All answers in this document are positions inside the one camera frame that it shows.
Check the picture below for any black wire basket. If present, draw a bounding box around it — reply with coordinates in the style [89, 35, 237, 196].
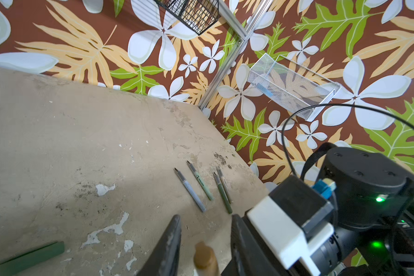
[156, 0, 219, 35]

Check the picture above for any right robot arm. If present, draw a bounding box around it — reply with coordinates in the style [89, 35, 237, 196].
[300, 143, 414, 276]

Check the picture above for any blue pen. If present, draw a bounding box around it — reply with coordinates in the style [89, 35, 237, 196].
[174, 168, 207, 212]

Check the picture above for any brown pen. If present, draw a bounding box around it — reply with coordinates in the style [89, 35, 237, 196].
[193, 241, 220, 276]

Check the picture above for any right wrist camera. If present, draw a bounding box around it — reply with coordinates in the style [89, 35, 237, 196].
[246, 175, 336, 276]

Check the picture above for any light green pen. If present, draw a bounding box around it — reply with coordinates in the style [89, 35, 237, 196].
[186, 161, 214, 201]

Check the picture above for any dark green pen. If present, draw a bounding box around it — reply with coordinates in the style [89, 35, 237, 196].
[213, 172, 233, 214]

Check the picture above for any white wire basket right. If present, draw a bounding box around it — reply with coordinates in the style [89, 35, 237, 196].
[248, 53, 342, 122]

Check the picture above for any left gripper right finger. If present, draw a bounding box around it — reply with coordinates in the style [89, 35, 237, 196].
[230, 215, 279, 276]

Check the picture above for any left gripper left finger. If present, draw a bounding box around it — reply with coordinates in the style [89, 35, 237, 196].
[137, 215, 182, 276]

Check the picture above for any dark green pen cap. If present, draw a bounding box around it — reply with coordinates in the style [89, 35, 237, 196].
[0, 241, 65, 276]

